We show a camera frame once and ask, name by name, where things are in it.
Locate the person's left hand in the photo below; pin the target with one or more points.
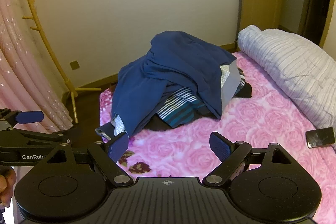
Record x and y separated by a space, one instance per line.
5 184

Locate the navy blue garment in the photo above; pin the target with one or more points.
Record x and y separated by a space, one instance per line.
178 61

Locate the teal white striped garment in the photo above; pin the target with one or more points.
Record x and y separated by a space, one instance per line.
178 104

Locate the dark brown garment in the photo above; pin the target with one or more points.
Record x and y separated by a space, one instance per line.
157 124

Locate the black garment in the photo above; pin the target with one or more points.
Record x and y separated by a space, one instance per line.
245 90

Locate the black smartphone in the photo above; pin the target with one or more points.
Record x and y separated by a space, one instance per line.
320 137

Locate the light blue blanket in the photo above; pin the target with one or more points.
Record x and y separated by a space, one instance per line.
288 61

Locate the pink curtain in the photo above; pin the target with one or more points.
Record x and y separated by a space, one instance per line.
21 77

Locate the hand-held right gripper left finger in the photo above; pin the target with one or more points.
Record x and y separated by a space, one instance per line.
119 146

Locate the pink rose blanket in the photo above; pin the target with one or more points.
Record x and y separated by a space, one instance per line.
262 129

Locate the yellow coat rack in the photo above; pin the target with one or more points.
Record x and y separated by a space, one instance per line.
34 16

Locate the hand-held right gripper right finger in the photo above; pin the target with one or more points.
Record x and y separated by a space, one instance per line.
219 146

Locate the brass wall socket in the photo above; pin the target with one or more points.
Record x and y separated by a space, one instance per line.
74 65

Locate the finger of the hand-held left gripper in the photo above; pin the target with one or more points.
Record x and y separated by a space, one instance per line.
39 136
30 117

